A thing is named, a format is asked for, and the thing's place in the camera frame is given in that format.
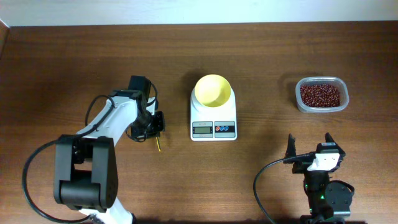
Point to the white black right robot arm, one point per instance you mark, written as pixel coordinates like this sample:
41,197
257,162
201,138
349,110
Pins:
329,200

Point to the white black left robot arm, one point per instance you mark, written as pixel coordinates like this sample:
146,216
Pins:
86,175

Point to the clear plastic food container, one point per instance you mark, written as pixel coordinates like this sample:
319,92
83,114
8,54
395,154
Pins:
337,82

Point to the yellow plastic bowl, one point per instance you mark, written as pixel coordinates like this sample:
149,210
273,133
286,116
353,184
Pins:
212,91

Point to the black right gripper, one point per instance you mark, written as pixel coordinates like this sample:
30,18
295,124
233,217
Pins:
300,166

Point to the red azuki beans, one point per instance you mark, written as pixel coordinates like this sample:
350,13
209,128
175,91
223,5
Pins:
320,96

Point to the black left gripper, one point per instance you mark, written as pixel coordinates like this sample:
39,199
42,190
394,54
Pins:
158,123

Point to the white digital kitchen scale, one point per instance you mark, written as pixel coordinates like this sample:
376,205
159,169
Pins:
213,123

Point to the yellow plastic scoop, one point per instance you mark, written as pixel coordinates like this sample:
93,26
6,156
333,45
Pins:
158,144

